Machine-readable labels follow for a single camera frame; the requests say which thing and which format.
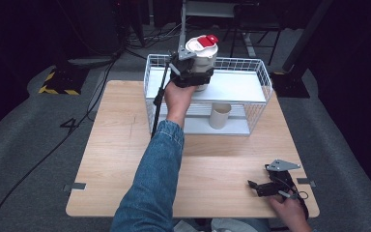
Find person's left hand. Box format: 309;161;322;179
163;80;198;114

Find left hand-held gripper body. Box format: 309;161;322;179
169;44;197;89

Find person's right hand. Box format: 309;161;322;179
268;192;309;232

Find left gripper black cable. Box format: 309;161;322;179
150;61;172;139

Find person's legs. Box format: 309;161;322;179
173;217;272;232

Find white desk frame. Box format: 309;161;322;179
177;0;258;58

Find white wire shelf rack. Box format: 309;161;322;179
142;53;274;137

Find black slanted stand post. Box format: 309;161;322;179
281;0;335;73

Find bundle of floor cables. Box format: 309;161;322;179
122;17;188;50

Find white tumbler with red lid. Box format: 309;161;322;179
185;34;220;93

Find black stand base plate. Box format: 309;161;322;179
270;71;311;99

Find black chair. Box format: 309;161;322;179
221;2;285;66

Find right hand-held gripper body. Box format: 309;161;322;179
256;159;302;198

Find black yellow striped stand base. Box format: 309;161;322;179
38;65;90;97

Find white paper cup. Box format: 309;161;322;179
208;102;233;131

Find long black floor cable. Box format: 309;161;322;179
0;53;121;232

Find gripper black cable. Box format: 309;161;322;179
283;175;311;220
150;61;172;139

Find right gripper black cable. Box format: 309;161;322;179
283;175;311;220

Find grey tape strip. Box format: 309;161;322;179
296;177;317;189
63;182;87;193

